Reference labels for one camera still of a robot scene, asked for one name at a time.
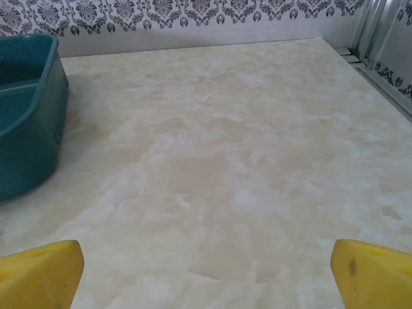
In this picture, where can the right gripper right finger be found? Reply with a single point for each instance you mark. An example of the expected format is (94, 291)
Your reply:
(376, 280)

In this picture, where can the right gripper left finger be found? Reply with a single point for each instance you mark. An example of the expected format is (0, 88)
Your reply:
(35, 277)

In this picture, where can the teal plastic bin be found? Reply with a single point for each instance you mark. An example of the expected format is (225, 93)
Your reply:
(35, 141)

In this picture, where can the aluminium frame post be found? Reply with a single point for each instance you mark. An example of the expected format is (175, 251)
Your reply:
(370, 25)

